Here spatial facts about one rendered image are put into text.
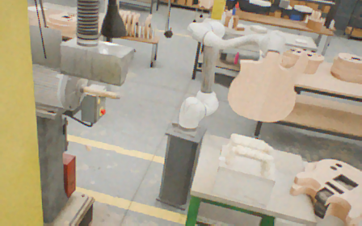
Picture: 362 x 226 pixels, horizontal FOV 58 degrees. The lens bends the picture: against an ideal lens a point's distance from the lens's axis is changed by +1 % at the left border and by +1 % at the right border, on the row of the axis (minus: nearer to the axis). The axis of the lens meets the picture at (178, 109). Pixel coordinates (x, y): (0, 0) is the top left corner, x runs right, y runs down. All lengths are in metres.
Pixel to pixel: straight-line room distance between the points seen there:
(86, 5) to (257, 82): 0.92
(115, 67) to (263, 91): 0.78
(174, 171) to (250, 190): 1.16
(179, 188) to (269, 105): 1.27
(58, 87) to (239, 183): 1.01
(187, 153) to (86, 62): 1.28
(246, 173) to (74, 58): 0.96
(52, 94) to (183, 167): 1.29
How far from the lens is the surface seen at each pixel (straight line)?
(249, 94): 1.78
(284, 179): 1.95
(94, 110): 2.09
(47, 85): 1.77
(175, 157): 2.61
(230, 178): 1.61
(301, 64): 1.73
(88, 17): 1.54
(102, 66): 1.54
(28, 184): 0.90
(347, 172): 2.03
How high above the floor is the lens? 2.02
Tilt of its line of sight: 27 degrees down
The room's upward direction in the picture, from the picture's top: 9 degrees clockwise
